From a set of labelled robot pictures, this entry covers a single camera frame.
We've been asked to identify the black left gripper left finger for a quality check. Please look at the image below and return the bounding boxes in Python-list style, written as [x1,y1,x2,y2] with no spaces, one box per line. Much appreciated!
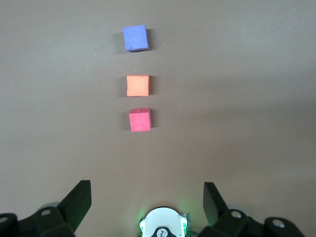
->
[19,180,92,237]

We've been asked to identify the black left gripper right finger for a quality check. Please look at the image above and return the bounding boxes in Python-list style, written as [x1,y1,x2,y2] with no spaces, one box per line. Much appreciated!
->
[200,182,268,237]

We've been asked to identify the orange foam block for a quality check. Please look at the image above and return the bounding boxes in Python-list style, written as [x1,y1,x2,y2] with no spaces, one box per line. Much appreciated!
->
[126,75,151,97]

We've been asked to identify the red foam block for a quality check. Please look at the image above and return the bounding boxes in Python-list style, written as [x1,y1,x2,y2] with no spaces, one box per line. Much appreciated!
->
[128,107,152,133]

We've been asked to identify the purple foam block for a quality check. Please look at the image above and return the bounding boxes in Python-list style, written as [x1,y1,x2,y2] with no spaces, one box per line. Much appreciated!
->
[122,24,150,52]

